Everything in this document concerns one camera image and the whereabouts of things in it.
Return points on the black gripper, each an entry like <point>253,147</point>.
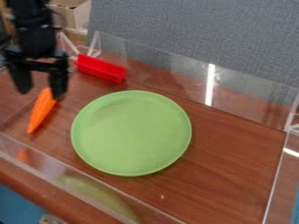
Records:
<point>37,44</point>

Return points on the orange toy carrot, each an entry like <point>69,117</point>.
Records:
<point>42,109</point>

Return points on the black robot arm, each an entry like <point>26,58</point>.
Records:
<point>31,14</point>

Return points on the red plastic block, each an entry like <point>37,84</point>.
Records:
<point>102,69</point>

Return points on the cardboard box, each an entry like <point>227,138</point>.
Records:
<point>71,13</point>

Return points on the green round plate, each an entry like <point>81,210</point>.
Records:
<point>131,133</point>

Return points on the clear acrylic enclosure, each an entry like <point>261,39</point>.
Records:
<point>237,177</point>

